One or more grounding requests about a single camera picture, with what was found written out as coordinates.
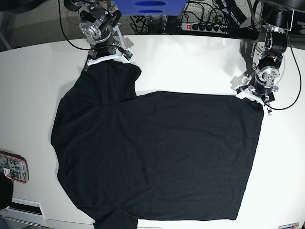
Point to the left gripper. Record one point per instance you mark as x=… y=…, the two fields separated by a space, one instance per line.
x=249 y=92

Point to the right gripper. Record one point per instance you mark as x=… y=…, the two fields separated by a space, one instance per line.
x=112 y=49

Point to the black T-shirt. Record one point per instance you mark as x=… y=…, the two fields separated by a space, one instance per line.
x=158 y=156

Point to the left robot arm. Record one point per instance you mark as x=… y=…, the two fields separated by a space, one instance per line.
x=273 y=27

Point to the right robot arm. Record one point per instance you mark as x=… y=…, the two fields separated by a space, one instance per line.
x=101 y=28

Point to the blue plastic crate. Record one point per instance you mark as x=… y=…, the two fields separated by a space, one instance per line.
x=150 y=7

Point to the black power adapter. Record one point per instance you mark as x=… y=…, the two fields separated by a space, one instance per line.
x=171 y=25

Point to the white power strip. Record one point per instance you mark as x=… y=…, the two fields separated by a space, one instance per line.
x=202 y=27

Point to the small card at edge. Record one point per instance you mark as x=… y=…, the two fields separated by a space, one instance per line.
x=289 y=226

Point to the orange clear parts box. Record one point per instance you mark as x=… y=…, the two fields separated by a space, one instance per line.
x=14 y=167

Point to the black chair back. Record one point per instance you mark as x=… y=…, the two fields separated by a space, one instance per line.
x=6 y=192

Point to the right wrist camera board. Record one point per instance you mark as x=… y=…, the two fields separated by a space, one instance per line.
x=128 y=55

